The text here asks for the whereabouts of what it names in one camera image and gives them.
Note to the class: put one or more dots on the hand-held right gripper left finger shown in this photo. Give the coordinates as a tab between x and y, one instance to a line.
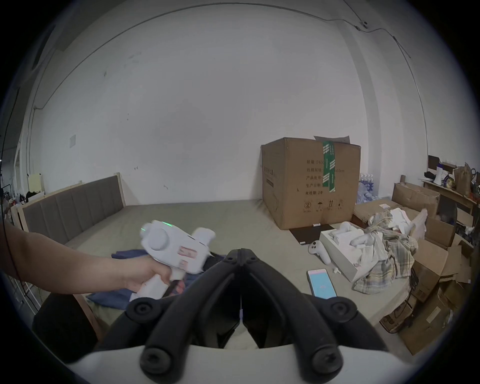
176	330

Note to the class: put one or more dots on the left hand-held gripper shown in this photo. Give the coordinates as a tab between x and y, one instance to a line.
168	243

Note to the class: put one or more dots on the white hand controller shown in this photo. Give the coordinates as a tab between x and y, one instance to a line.
318	252

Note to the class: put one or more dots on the large brown carton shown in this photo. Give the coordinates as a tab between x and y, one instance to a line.
311	187

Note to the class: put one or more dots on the person's left forearm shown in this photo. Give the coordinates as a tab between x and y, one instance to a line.
56	262

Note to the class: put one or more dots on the flat black board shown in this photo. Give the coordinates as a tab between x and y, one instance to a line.
311	234

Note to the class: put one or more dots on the bed with beige sheet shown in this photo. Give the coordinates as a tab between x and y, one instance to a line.
225	221

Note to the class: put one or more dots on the plaid cloth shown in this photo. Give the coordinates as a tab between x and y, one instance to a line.
390	262

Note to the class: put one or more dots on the smartphone with lit screen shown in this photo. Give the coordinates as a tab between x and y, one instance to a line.
322	285

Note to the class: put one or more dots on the dark blue shirt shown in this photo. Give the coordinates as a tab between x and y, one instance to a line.
108	298

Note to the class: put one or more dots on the pile of brown cartons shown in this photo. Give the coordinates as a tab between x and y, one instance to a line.
431	270

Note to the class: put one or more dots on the grey padded headboard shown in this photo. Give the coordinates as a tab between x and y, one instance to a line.
75	210

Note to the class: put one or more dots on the wooden table with clutter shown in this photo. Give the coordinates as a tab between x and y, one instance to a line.
453	180

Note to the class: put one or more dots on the person's legs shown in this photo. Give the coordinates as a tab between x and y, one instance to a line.
63	326

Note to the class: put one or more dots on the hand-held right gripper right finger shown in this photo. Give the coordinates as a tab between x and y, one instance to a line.
300	326

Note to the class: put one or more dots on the person's left hand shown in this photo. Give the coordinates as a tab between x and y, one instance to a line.
144	272

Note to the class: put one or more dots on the pack of water bottles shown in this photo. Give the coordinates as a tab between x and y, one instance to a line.
367	189

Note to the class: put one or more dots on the white open packaging box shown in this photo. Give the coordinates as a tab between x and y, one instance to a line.
343	258

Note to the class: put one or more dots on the white cloth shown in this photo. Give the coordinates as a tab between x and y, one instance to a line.
408	221

